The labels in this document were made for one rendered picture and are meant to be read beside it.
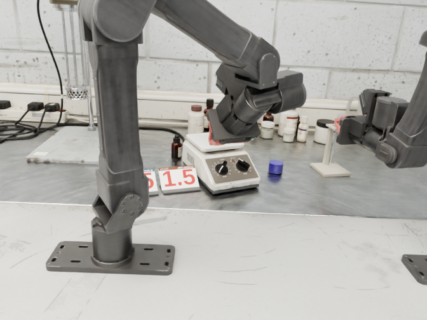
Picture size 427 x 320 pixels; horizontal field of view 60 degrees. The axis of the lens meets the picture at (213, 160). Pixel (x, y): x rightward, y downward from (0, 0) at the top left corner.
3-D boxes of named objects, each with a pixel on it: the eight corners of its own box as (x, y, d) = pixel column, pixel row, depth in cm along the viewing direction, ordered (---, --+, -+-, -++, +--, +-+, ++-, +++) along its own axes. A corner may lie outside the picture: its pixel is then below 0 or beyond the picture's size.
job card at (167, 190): (201, 190, 87) (201, 174, 86) (163, 194, 84) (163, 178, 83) (193, 180, 93) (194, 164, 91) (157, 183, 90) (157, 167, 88)
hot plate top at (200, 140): (246, 147, 94) (246, 144, 93) (202, 152, 89) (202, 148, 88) (224, 133, 104) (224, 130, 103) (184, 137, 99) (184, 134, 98)
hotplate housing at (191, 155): (260, 188, 90) (264, 157, 87) (211, 196, 85) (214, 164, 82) (220, 156, 109) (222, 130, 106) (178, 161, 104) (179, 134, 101)
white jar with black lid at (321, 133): (311, 142, 126) (315, 122, 124) (315, 137, 132) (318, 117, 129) (332, 146, 124) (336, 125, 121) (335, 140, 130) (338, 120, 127)
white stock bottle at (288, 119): (274, 134, 132) (277, 103, 128) (283, 131, 137) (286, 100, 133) (290, 138, 128) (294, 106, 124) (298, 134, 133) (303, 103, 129)
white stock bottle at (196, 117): (185, 135, 125) (185, 106, 122) (190, 131, 130) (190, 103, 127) (201, 138, 124) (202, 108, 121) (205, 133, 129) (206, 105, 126)
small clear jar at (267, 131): (258, 134, 131) (260, 120, 129) (271, 135, 131) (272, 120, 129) (261, 139, 126) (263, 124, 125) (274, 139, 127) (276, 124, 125)
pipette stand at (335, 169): (350, 175, 101) (359, 130, 96) (323, 176, 99) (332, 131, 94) (335, 164, 108) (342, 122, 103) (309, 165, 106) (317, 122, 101)
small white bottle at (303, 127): (299, 138, 129) (303, 114, 126) (308, 141, 127) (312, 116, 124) (294, 140, 127) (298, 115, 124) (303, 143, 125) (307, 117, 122)
